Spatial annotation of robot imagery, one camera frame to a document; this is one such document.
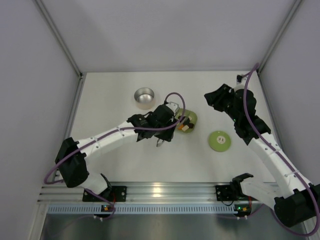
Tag beige food cube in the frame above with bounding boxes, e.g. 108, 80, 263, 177
181, 125, 189, 132

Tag silver metal tongs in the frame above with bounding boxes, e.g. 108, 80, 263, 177
155, 101, 187, 148

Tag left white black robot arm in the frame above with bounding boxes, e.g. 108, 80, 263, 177
55, 102, 179, 196

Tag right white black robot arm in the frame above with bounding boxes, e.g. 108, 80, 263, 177
204, 84, 320, 228

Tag green square bowl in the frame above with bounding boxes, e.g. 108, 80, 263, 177
175, 109, 198, 134

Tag round metal tin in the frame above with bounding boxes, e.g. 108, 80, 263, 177
133, 87, 155, 110

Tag green round lid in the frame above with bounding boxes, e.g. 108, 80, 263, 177
208, 130, 232, 153

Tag aluminium mounting rail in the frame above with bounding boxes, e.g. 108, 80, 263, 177
37, 181, 311, 204

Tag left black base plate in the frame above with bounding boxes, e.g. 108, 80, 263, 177
82, 185, 127, 203

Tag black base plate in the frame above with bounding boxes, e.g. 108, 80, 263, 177
215, 184, 249, 202
82, 185, 127, 203

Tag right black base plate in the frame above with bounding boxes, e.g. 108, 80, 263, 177
215, 184, 249, 202

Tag grey slotted cable duct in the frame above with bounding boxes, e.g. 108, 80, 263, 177
46, 203, 301, 215

